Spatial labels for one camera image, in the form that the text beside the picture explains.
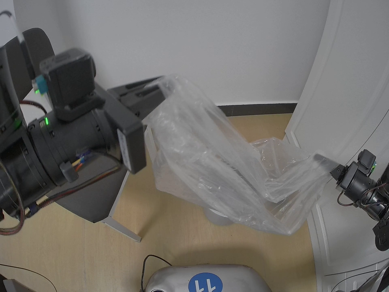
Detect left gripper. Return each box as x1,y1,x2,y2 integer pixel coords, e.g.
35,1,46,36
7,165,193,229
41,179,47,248
28,76,167,188

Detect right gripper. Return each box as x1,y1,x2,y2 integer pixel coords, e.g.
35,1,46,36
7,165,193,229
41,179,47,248
313,153,376,201

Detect clear plastic bag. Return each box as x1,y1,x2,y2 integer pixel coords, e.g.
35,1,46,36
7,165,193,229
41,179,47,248
143,75,338,236

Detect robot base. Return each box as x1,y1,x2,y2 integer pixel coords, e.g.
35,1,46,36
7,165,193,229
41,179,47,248
146,265,272,292

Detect white trash bin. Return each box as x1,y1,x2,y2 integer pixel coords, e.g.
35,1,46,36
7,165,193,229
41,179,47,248
198,151,268,226

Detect white panelled door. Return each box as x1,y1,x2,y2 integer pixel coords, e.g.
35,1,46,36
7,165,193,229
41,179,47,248
284,0,389,292

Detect dark grey white-legged chair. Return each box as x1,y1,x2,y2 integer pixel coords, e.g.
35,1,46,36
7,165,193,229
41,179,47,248
0,28,142,243

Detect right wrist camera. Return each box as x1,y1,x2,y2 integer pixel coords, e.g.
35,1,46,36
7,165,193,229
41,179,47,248
357,150,378,174

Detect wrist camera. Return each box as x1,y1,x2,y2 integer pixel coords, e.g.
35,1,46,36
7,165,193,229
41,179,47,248
357,150,378,174
32,49,105,121

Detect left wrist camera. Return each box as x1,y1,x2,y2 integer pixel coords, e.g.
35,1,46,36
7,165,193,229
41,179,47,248
32,49,105,121

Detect black cable with white sleeve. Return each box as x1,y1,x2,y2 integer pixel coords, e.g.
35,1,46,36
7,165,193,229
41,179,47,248
0,10,24,43

